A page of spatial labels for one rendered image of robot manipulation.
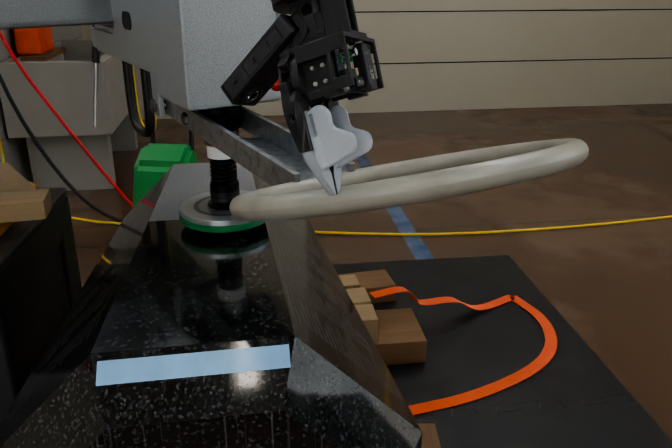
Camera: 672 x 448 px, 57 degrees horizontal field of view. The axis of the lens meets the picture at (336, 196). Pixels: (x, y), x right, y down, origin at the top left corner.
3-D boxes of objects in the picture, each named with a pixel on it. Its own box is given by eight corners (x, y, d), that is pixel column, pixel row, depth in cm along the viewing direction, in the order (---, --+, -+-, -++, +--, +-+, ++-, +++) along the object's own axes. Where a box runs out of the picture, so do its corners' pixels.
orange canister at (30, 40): (9, 61, 394) (-1, 7, 383) (33, 52, 441) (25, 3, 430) (45, 61, 397) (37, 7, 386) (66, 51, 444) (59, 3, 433)
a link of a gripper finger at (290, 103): (304, 151, 61) (286, 62, 61) (292, 154, 62) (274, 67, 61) (328, 148, 65) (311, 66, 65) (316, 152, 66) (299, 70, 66)
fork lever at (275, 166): (147, 112, 156) (145, 93, 154) (219, 104, 166) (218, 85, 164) (275, 206, 102) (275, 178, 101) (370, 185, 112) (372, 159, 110)
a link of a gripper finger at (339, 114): (374, 187, 63) (355, 97, 63) (324, 197, 66) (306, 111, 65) (386, 184, 65) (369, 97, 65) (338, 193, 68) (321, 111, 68)
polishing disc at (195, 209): (289, 208, 150) (288, 203, 149) (217, 234, 135) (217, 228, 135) (233, 188, 163) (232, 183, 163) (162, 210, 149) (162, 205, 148)
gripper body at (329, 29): (353, 91, 58) (327, -35, 58) (279, 113, 63) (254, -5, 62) (386, 94, 65) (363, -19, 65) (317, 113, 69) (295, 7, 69)
